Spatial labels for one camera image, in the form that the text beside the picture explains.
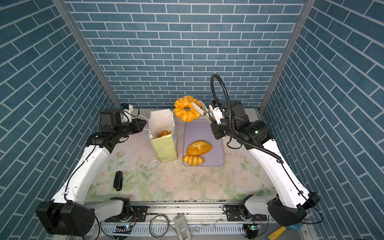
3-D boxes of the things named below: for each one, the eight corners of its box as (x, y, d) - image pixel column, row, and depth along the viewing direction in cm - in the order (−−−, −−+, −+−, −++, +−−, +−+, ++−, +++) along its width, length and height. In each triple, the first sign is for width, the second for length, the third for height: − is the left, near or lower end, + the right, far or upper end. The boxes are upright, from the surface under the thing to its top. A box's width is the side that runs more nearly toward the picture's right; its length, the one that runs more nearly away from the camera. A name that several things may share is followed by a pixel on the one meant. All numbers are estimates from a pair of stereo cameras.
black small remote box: (116, 191, 83) (113, 189, 79) (117, 174, 89) (115, 171, 86) (122, 190, 83) (119, 188, 80) (123, 172, 90) (120, 170, 86)
